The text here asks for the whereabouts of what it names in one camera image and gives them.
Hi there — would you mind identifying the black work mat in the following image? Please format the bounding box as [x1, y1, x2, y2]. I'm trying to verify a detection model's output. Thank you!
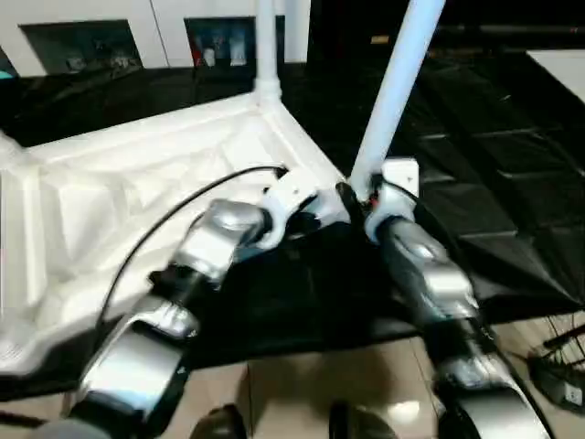
[0, 37, 585, 403]

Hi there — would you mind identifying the black box white label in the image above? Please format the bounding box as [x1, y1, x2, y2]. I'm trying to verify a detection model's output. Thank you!
[556, 382, 585, 411]

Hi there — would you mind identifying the white plastic table leg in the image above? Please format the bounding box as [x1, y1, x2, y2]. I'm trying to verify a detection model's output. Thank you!
[346, 0, 449, 204]
[253, 0, 284, 107]
[0, 130, 39, 173]

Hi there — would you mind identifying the white plastic table top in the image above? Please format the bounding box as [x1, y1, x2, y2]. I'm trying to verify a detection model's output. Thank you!
[0, 90, 356, 378]

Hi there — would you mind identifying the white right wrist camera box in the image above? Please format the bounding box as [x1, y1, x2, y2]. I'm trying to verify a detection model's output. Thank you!
[369, 156, 421, 219]

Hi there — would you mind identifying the black folding stand frame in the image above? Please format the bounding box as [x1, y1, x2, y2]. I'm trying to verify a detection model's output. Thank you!
[537, 315, 585, 356]

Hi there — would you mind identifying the white cabinet with glass doors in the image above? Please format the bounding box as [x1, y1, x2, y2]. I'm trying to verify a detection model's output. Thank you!
[0, 0, 314, 78]

